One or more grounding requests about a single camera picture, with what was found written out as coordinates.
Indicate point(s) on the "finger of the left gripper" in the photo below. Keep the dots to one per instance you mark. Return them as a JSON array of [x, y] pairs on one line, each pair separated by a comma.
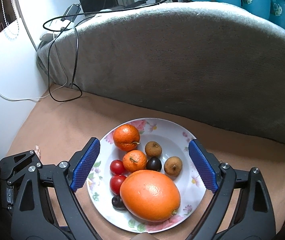
[[16, 166]]

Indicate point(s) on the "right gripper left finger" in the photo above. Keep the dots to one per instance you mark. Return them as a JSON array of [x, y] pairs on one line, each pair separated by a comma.
[[43, 211]]

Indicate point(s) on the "dark plum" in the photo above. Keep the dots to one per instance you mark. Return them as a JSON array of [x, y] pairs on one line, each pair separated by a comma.
[[154, 164], [117, 203]]

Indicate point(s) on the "large red tomato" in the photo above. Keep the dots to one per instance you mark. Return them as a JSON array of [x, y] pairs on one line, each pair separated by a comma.
[[116, 182]]

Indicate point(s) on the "small red tomato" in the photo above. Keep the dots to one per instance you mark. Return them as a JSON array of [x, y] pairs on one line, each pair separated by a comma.
[[117, 167]]

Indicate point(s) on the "brown longan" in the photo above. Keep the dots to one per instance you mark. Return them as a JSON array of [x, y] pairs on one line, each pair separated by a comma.
[[173, 166], [153, 149]]

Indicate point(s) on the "mandarin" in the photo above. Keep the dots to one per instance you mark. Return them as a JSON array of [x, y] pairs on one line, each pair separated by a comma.
[[134, 160], [126, 137]]

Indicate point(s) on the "clear plastic bag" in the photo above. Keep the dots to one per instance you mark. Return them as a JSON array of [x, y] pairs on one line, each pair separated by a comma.
[[37, 151]]

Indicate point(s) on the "large orange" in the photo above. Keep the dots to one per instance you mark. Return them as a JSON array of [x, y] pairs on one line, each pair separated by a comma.
[[150, 195]]

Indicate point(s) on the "white floral plate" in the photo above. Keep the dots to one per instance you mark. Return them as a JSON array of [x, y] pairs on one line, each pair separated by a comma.
[[174, 140]]

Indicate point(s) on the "grey sofa backrest cushion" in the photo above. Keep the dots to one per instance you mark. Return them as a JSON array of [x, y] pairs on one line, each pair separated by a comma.
[[211, 62]]

